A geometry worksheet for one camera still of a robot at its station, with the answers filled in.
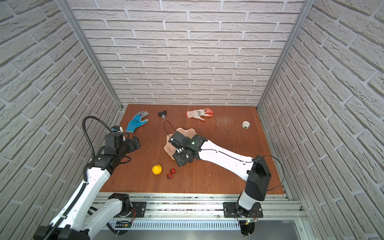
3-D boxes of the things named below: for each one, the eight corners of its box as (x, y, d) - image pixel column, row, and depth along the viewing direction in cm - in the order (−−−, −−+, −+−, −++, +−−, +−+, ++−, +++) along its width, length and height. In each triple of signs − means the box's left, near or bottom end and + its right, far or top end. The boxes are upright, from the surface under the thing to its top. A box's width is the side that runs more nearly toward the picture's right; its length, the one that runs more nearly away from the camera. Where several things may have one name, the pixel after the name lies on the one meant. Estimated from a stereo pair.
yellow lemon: (153, 175, 87) (150, 171, 83) (154, 167, 90) (152, 164, 86) (161, 175, 87) (160, 171, 83) (162, 167, 90) (161, 164, 86)
